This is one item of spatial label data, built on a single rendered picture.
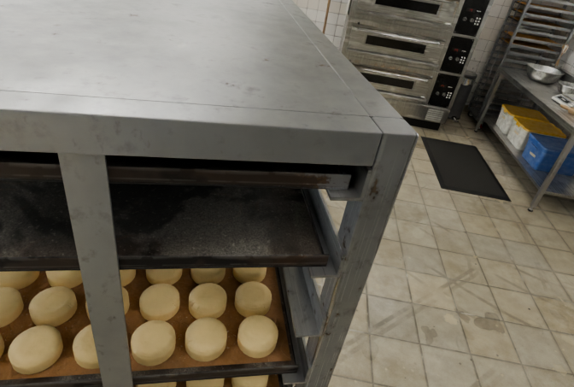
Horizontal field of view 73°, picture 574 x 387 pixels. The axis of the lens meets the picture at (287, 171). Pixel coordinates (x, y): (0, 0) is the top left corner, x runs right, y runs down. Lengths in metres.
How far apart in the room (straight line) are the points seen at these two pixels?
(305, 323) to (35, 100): 0.33
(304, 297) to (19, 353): 0.31
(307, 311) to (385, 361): 2.01
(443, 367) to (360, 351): 0.47
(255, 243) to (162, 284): 0.21
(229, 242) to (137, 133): 0.16
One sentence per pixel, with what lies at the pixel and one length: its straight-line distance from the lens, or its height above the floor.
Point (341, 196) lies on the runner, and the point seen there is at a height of 1.76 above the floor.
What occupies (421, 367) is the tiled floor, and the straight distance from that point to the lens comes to 2.52.
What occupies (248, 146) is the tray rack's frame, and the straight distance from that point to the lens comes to 0.27.
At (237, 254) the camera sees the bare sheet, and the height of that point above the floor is 1.67.
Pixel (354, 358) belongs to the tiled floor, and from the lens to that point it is 2.40.
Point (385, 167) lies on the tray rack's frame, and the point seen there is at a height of 1.79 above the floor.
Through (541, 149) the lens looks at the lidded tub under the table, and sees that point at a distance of 4.66.
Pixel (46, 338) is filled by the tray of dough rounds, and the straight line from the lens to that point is 0.54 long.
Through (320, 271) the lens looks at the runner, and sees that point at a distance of 0.38.
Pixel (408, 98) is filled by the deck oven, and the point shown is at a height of 0.39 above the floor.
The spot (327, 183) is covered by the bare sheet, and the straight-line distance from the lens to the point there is 0.32.
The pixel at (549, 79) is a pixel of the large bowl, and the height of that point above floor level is 0.96.
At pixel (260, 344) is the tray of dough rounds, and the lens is 0.51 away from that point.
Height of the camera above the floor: 1.93
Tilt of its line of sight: 32 degrees down
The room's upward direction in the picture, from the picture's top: 10 degrees clockwise
